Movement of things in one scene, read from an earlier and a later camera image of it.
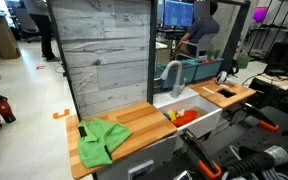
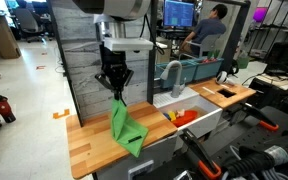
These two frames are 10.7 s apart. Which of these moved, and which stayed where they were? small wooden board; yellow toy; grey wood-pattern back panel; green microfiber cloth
Moved: green microfiber cloth
Stayed: grey wood-pattern back panel; small wooden board; yellow toy
